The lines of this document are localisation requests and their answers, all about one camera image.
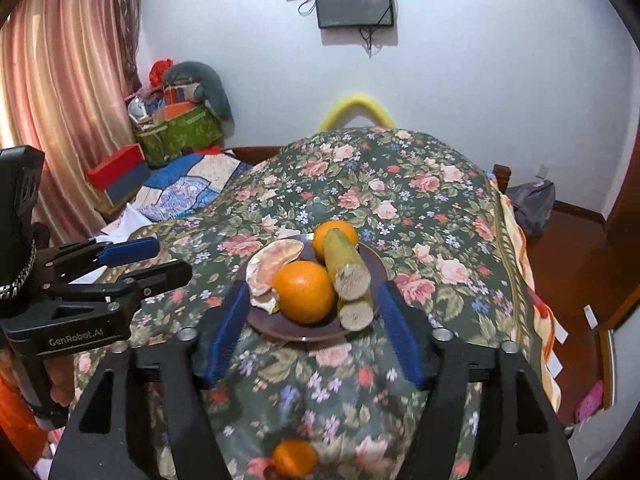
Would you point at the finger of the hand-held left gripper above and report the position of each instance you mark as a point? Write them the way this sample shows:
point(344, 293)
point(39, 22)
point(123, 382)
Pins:
point(127, 251)
point(160, 277)

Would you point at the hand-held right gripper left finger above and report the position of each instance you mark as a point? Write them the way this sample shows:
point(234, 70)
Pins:
point(225, 330)

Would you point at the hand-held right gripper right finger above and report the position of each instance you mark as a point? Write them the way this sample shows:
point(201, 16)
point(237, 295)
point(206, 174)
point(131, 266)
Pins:
point(400, 335)

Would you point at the pale green sugarcane piece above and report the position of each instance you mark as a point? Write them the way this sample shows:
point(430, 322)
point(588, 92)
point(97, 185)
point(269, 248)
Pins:
point(344, 260)
point(356, 312)

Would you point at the purple round plate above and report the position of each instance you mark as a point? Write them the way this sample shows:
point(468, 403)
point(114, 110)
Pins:
point(310, 332)

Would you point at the large orange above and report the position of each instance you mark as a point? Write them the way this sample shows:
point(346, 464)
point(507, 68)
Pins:
point(351, 235)
point(302, 292)

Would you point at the peeled pink pomelo segment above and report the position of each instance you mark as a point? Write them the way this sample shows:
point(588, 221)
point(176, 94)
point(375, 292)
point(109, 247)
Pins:
point(280, 260)

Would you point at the person's left hand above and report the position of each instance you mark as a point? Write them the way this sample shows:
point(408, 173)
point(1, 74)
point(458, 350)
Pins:
point(62, 382)

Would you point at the white cloth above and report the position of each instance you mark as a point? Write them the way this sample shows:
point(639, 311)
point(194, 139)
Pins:
point(125, 222)

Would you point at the red and grey box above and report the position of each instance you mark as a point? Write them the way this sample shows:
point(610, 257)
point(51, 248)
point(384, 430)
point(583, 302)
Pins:
point(117, 167)

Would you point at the blue patchwork quilt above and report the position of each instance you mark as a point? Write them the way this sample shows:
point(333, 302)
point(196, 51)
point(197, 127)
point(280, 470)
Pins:
point(185, 185)

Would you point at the green floral blanket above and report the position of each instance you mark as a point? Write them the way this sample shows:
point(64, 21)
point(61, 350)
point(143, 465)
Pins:
point(400, 210)

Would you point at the green patterned storage bag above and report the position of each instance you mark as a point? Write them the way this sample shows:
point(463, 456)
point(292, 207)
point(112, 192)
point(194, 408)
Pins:
point(182, 135)

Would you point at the orange and cream blanket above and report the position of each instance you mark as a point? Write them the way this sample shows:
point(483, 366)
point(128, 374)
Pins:
point(542, 320)

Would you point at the small tangerine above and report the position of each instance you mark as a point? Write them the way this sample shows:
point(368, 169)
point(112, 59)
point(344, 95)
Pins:
point(295, 459)

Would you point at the orange cardboard box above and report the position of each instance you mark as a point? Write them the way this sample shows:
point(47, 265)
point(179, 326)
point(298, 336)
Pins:
point(177, 109)

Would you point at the white paper tag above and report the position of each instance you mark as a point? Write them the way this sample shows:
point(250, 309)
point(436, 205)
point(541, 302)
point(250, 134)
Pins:
point(590, 316)
point(553, 366)
point(561, 332)

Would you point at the pink satin curtain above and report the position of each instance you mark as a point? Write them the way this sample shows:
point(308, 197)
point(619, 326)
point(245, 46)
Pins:
point(60, 85)

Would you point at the red fabric bundle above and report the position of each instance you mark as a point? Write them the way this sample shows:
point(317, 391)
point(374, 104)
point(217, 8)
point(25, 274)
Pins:
point(160, 71)

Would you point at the grey backpack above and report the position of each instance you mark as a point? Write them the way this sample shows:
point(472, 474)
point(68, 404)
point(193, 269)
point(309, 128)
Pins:
point(532, 205)

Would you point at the grey plush toy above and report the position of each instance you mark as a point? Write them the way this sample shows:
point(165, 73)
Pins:
point(207, 80)

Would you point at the pink slipper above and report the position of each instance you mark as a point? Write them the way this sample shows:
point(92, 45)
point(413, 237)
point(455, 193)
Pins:
point(590, 395)

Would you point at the yellow foam arch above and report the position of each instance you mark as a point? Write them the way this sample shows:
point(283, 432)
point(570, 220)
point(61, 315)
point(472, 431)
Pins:
point(357, 102)

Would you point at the brown sheer curtain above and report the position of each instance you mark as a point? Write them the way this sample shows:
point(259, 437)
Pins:
point(132, 10)

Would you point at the wooden bed post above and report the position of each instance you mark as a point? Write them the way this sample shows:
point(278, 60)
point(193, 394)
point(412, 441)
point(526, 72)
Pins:
point(500, 177)

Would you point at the white wall socket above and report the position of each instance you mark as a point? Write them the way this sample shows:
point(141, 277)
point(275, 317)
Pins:
point(541, 170)

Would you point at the small black wall monitor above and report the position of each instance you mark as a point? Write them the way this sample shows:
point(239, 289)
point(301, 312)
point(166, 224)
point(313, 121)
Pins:
point(355, 2)

